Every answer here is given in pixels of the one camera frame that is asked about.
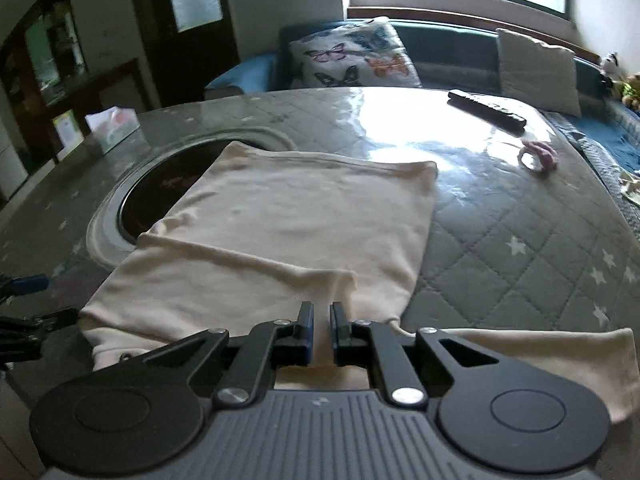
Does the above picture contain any grey quilted star tablecloth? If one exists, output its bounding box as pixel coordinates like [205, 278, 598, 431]
[0, 86, 640, 396]

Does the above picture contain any white appliance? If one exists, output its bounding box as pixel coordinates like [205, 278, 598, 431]
[0, 135, 29, 202]

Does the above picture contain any round black induction cooktop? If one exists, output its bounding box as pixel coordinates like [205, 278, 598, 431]
[86, 127, 298, 267]

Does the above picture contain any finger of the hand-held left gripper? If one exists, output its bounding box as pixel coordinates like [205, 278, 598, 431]
[0, 272, 51, 306]
[0, 308, 81, 368]

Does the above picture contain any teal sofa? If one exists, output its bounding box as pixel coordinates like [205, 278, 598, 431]
[204, 19, 640, 211]

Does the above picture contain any tissue box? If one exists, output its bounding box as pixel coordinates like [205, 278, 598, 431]
[85, 106, 140, 155]

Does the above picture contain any cream knit garment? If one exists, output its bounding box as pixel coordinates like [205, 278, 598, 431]
[79, 140, 636, 423]

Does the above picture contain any black remote control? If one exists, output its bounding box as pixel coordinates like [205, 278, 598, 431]
[446, 89, 528, 131]

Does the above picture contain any pink hair tie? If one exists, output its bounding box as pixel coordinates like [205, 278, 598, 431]
[519, 140, 557, 176]

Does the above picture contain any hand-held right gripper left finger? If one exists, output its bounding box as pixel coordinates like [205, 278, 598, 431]
[119, 301, 316, 408]

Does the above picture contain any butterfly print pillow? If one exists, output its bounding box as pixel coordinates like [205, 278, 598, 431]
[289, 16, 423, 90]

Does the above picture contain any plain grey pillow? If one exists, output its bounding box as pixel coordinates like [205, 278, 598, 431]
[496, 27, 583, 117]

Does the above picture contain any dark wooden cabinet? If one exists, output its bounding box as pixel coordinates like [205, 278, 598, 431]
[0, 0, 146, 201]

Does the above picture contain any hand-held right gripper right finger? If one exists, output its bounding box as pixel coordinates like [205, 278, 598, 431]
[328, 301, 502, 407]

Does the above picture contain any brown bear plush toy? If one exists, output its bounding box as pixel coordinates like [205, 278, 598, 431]
[620, 74, 640, 111]

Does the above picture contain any dark door with frosted glass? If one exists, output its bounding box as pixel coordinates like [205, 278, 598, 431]
[125, 0, 241, 108]

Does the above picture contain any white framed card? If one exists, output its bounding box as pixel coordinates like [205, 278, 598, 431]
[52, 110, 84, 162]

